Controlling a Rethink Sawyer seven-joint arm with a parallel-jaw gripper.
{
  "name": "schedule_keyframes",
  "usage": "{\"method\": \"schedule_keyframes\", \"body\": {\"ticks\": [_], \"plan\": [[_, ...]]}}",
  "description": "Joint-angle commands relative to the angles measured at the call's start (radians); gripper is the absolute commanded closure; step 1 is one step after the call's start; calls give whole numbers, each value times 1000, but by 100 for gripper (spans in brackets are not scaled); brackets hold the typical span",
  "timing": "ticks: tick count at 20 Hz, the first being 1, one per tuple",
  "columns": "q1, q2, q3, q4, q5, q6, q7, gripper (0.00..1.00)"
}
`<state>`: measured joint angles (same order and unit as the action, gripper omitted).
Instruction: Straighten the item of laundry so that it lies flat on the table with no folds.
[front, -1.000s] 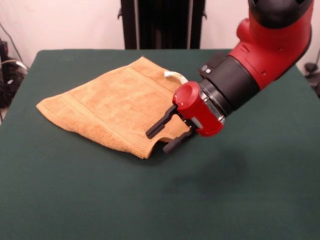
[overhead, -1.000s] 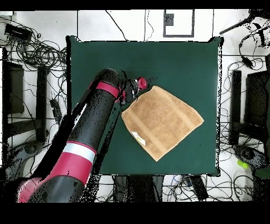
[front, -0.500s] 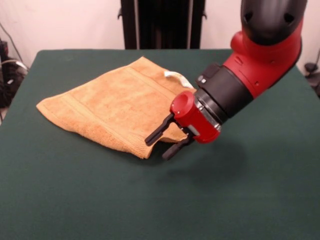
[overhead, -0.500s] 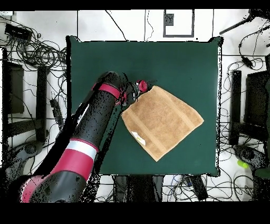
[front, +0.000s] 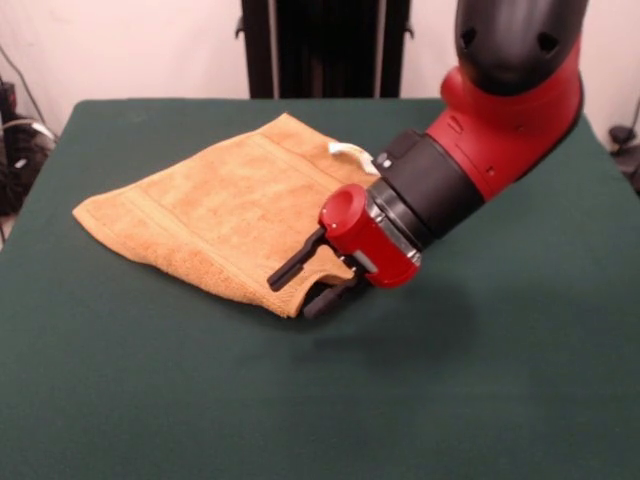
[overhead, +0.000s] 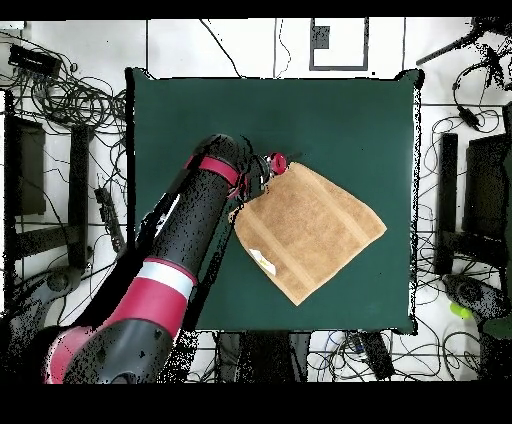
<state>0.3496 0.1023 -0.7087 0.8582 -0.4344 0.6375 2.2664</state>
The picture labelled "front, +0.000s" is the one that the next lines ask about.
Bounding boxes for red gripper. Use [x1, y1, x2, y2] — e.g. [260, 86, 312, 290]
[267, 183, 422, 321]

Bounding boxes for tan terry towel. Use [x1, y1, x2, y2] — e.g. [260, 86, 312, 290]
[72, 112, 382, 320]

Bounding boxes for dark green table cloth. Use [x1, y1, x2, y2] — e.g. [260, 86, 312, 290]
[0, 97, 640, 480]

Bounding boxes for black power strip with plugs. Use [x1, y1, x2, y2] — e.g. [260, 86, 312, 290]
[0, 81, 19, 122]

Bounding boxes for black robot pedestal stand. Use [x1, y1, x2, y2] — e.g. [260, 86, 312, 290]
[234, 0, 415, 100]

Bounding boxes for black cable bundle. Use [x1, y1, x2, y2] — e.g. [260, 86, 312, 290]
[0, 117, 56, 217]

